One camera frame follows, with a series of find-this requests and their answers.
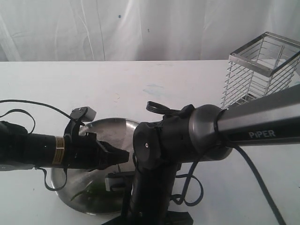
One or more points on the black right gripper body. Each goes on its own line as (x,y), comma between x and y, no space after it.
(151,216)

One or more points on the white backdrop curtain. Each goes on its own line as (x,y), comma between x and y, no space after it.
(113,30)

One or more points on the green chili pepper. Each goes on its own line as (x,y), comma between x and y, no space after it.
(92,190)

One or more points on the chrome wire utensil basket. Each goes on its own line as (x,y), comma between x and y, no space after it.
(263,66)

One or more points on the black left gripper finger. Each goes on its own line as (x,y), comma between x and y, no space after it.
(114,160)
(112,154)

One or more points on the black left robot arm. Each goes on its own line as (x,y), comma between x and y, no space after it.
(20,150)

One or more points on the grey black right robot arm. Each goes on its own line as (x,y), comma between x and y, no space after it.
(167,152)

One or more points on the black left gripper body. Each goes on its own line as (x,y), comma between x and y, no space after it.
(82,152)

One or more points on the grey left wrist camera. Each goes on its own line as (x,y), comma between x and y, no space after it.
(85,114)

